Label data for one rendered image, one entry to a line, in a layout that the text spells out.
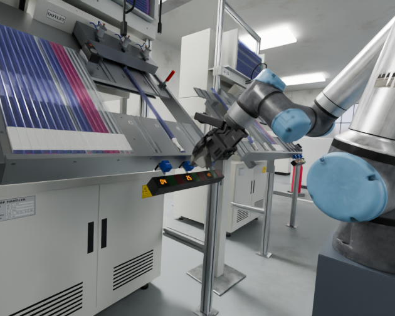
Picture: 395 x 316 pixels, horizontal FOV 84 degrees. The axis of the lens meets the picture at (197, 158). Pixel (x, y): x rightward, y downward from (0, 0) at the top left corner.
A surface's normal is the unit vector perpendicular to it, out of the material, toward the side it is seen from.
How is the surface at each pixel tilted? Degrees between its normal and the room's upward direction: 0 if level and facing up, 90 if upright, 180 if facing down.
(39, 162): 133
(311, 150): 90
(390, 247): 72
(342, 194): 97
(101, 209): 90
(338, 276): 90
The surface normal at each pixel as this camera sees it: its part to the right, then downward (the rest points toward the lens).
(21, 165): 0.54, 0.75
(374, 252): -0.56, -0.28
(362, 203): -0.85, 0.11
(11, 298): 0.79, 0.09
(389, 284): -0.64, 0.02
